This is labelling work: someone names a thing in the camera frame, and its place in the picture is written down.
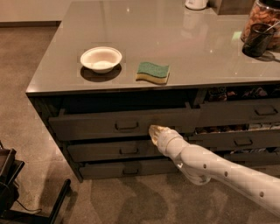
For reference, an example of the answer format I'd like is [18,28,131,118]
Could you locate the dark box on counter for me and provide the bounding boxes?
[211,0,255,15]

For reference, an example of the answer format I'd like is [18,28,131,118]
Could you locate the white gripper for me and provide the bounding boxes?
[149,125,189,159]

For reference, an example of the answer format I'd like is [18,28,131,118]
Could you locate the white container on counter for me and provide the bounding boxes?
[185,0,208,11]

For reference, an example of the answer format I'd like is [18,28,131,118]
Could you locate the green yellow sponge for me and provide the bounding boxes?
[136,62,170,85]

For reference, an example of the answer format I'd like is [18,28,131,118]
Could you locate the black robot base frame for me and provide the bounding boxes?
[0,142,71,224]

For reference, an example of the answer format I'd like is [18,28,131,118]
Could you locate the grey counter cabinet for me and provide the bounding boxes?
[26,0,280,180]

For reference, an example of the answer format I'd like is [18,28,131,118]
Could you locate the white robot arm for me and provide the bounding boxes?
[149,125,280,216]

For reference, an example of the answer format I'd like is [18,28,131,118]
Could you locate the grey drawer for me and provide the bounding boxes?
[49,103,200,141]
[224,151,280,167]
[67,140,161,162]
[197,98,280,127]
[188,129,280,151]
[80,158,178,179]

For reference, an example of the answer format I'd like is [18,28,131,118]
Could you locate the white paper bowl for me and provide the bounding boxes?
[80,46,123,74]

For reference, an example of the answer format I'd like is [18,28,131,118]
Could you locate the black mesh cup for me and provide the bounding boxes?
[242,24,277,58]

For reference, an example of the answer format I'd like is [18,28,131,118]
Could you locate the glass jar of snacks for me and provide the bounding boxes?
[241,0,280,50]

